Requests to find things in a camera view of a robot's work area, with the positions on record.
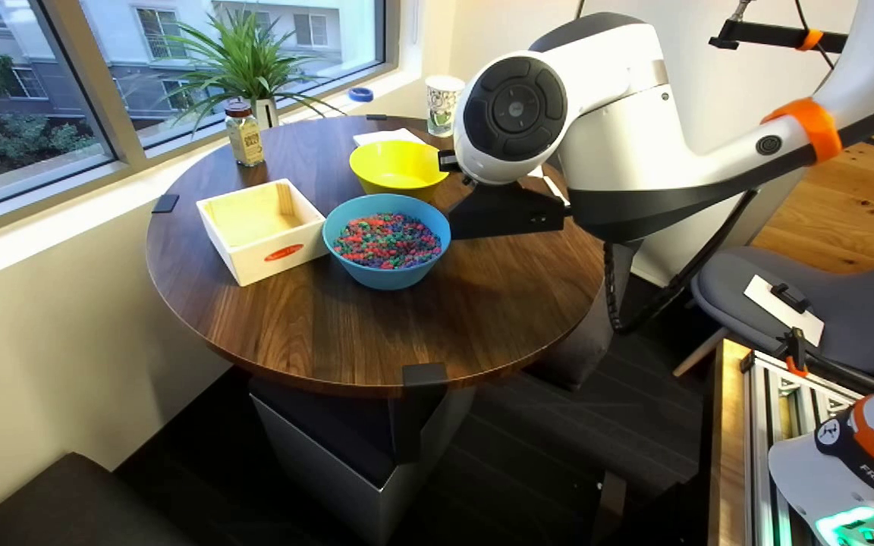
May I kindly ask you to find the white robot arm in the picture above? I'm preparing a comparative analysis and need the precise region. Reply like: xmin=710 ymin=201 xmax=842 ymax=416
xmin=456 ymin=0 xmax=874 ymax=244

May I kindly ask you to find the blue bowl with candies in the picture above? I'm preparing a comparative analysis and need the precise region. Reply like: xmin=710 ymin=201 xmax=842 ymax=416
xmin=322 ymin=193 xmax=452 ymax=290

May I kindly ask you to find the yellow bowl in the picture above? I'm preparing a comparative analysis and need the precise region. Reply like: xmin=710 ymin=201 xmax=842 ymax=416
xmin=349 ymin=140 xmax=446 ymax=196

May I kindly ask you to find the folded white napkin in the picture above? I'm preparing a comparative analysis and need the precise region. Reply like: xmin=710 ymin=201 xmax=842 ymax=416
xmin=353 ymin=129 xmax=426 ymax=145

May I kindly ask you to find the white wooden box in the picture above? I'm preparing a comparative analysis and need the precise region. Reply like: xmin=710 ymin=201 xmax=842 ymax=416
xmin=198 ymin=180 xmax=325 ymax=288

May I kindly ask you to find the patterned paper cup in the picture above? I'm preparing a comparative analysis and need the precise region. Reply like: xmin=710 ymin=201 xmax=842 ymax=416
xmin=426 ymin=75 xmax=463 ymax=138

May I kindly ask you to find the blue lid on sill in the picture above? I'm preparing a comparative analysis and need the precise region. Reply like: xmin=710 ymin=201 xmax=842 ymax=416
xmin=347 ymin=88 xmax=374 ymax=103

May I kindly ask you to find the round wooden table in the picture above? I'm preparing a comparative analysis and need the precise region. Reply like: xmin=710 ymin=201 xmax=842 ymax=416
xmin=144 ymin=113 xmax=613 ymax=546

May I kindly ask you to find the glass jar with label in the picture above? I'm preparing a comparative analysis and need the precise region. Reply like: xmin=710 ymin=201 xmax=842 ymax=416
xmin=225 ymin=101 xmax=263 ymax=167

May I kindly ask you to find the potted green plant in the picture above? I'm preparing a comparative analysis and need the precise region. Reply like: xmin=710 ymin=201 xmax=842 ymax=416
xmin=174 ymin=8 xmax=332 ymax=129

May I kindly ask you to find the dark grey foreground seat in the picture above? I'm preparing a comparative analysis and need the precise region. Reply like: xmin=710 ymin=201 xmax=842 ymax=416
xmin=0 ymin=453 xmax=195 ymax=546

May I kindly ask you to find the grey armchair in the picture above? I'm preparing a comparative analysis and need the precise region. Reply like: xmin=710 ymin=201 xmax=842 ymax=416
xmin=693 ymin=250 xmax=874 ymax=379

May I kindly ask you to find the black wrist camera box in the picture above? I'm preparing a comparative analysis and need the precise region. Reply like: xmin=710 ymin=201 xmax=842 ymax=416
xmin=448 ymin=185 xmax=566 ymax=239

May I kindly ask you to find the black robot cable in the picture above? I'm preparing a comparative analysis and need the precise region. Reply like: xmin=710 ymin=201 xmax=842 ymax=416
xmin=601 ymin=0 xmax=874 ymax=340

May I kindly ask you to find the aluminium frame cart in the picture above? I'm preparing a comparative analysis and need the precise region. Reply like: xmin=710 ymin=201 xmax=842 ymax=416
xmin=706 ymin=340 xmax=855 ymax=546

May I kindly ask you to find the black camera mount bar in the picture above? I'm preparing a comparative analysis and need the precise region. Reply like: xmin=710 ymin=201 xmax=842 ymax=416
xmin=712 ymin=18 xmax=846 ymax=52

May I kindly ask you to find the robot base with orange ring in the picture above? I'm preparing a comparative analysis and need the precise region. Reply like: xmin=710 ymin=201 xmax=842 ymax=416
xmin=768 ymin=393 xmax=874 ymax=546

